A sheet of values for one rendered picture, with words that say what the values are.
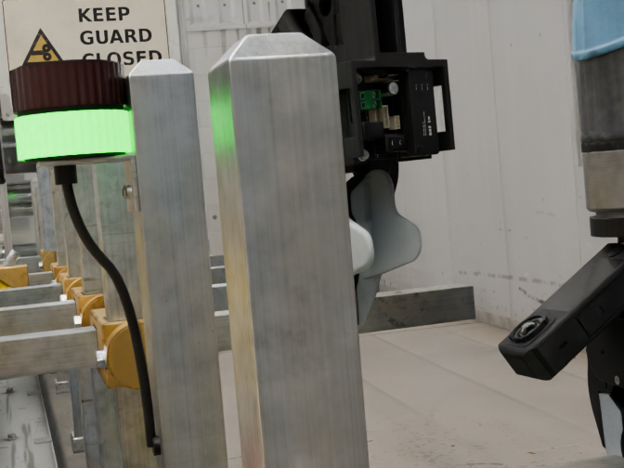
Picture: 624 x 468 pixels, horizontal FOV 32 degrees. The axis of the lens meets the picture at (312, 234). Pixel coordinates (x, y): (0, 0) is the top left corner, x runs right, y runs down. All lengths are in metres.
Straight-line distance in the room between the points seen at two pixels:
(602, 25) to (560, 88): 5.30
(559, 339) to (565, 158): 5.33
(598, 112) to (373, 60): 0.19
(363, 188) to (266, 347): 0.32
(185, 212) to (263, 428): 0.26
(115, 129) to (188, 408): 0.15
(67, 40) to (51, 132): 2.33
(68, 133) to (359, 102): 0.16
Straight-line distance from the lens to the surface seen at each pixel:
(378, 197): 0.65
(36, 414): 2.36
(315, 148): 0.34
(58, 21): 2.90
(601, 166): 0.73
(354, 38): 0.60
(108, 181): 0.83
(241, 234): 0.34
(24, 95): 0.58
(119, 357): 0.81
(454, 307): 0.95
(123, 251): 0.83
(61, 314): 1.12
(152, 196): 0.58
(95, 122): 0.57
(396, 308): 0.93
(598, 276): 0.72
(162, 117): 0.58
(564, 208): 6.07
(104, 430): 1.10
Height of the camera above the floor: 1.07
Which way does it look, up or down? 3 degrees down
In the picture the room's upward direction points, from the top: 5 degrees counter-clockwise
